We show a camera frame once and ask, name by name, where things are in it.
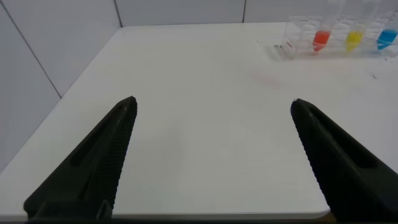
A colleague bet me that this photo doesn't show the clear acrylic test tube rack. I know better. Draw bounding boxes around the clear acrylic test tube rack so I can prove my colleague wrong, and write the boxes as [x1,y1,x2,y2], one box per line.
[281,14,398,60]

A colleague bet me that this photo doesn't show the yellow liquid test tube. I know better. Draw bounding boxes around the yellow liquid test tube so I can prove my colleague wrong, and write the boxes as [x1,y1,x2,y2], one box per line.
[345,0,382,52]

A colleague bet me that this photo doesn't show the clear plastic test tube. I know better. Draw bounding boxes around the clear plastic test tube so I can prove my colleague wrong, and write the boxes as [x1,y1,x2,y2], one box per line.
[376,9,398,51]
[312,0,346,53]

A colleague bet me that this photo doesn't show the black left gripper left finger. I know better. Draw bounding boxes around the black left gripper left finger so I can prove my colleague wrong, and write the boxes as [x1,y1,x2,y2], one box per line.
[23,95,138,219]

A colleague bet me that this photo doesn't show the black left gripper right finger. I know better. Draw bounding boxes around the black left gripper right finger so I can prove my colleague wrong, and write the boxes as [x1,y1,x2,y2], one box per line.
[290,98,398,222]

